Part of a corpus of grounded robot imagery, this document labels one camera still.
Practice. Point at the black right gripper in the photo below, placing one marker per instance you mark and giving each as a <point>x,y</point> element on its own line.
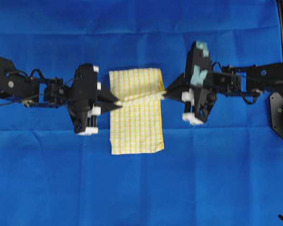
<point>194,86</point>

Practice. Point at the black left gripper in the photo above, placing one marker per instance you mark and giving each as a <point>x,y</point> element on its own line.
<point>83,94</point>

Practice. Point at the yellow checked towel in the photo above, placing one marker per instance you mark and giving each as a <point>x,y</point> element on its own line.
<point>136,127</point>

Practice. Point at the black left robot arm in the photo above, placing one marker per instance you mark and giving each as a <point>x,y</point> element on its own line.
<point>33,90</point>

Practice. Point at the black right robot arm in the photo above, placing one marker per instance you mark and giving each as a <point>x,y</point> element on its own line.
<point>245,82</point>

